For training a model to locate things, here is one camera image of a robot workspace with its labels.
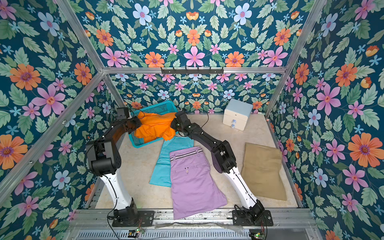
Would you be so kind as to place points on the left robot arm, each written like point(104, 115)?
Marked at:
point(104, 161)

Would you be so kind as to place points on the purple pants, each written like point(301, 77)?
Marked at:
point(193, 189)

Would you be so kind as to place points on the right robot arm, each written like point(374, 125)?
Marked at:
point(224, 161)

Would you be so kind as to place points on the green circuit board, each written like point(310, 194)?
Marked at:
point(134, 233)

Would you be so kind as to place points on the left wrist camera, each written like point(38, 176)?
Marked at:
point(123, 113)

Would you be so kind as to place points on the white blue drawer box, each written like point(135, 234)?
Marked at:
point(236, 114)

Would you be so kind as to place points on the khaki pants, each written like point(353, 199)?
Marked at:
point(261, 171)

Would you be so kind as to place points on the orange pants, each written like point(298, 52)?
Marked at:
point(155, 126)

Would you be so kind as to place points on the black wall hook rail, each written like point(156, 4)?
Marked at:
point(197, 70)

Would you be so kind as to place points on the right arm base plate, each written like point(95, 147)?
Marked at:
point(240, 218)

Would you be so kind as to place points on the aluminium cage frame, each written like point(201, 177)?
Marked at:
point(66, 66)

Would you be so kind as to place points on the teal pants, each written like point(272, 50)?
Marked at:
point(162, 172)

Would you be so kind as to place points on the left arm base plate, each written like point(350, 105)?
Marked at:
point(126, 218)

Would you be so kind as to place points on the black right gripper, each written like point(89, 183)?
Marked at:
point(176, 123)

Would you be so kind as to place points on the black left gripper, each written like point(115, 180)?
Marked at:
point(138, 123)

